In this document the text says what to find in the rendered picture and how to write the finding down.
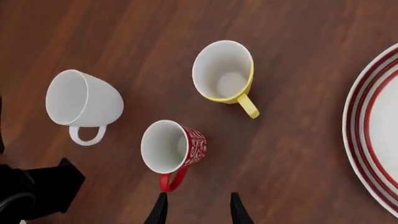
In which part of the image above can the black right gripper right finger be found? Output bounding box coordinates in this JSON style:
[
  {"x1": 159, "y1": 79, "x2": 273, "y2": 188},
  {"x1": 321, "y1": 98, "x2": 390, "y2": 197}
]
[{"x1": 229, "y1": 192, "x2": 255, "y2": 224}]

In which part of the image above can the white plate with red rings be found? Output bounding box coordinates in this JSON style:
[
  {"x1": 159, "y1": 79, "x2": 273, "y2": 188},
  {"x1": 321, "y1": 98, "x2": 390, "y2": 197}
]
[{"x1": 341, "y1": 42, "x2": 398, "y2": 215}]

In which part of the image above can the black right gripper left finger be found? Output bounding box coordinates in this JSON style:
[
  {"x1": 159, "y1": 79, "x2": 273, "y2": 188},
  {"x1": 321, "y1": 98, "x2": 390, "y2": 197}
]
[{"x1": 144, "y1": 192, "x2": 170, "y2": 224}]

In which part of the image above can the yellow mug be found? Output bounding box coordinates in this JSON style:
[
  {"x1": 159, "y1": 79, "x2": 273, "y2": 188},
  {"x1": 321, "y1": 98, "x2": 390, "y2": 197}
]
[{"x1": 192, "y1": 40, "x2": 261, "y2": 119}]

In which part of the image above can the red patterned mug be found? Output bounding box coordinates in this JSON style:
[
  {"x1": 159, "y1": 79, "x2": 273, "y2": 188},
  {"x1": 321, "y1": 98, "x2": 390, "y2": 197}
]
[{"x1": 140, "y1": 119, "x2": 208, "y2": 193}]

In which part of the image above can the white mug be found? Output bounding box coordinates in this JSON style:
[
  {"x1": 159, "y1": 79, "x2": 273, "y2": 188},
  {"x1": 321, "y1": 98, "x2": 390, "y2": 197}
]
[{"x1": 45, "y1": 68, "x2": 124, "y2": 147}]

